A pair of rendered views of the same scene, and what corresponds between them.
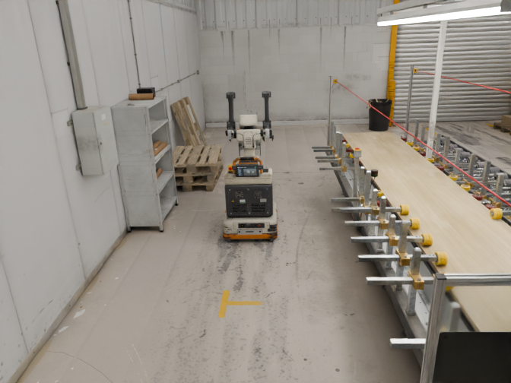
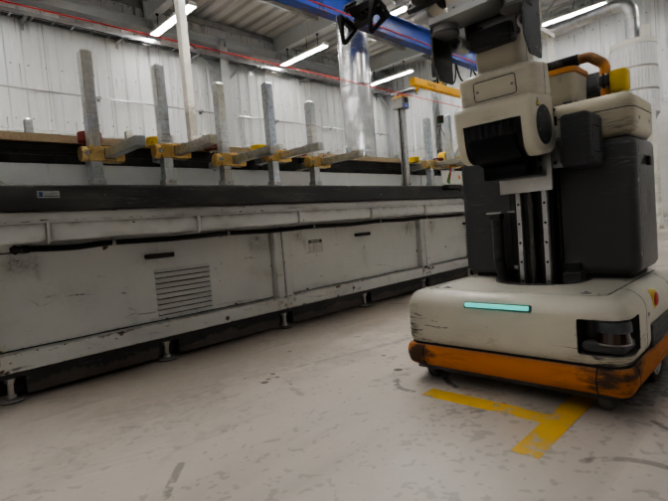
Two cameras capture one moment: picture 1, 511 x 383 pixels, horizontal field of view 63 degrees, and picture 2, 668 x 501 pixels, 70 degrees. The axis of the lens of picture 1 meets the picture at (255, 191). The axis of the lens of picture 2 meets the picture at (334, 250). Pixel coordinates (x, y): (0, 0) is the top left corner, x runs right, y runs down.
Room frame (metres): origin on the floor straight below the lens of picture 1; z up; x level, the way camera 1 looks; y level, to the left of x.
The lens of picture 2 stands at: (6.17, 0.58, 0.50)
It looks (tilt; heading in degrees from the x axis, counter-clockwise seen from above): 3 degrees down; 222
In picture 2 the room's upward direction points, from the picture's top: 5 degrees counter-clockwise
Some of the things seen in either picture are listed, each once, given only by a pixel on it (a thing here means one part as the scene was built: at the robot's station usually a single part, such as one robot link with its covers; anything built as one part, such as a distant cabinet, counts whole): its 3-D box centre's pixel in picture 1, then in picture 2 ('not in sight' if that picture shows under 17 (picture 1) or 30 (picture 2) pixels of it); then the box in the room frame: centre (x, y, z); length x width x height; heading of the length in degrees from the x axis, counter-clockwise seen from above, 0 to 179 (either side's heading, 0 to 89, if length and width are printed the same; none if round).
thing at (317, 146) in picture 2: (335, 160); (286, 154); (4.71, -0.96, 0.83); 0.43 x 0.03 x 0.04; 87
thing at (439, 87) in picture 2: not in sight; (441, 88); (-1.23, -3.32, 2.65); 1.71 x 0.09 x 0.32; 177
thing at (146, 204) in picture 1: (147, 162); not in sight; (5.13, 1.37, 0.78); 0.90 x 0.45 x 1.55; 177
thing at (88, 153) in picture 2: not in sight; (101, 154); (5.47, -1.06, 0.80); 0.14 x 0.06 x 0.05; 177
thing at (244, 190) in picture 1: (249, 188); (548, 182); (4.52, 0.07, 0.59); 0.55 x 0.34 x 0.83; 87
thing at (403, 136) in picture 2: (355, 178); (404, 147); (3.76, -0.97, 0.93); 0.05 x 0.05 x 0.45; 87
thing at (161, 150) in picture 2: not in sight; (171, 151); (5.22, -1.04, 0.83); 0.14 x 0.06 x 0.05; 177
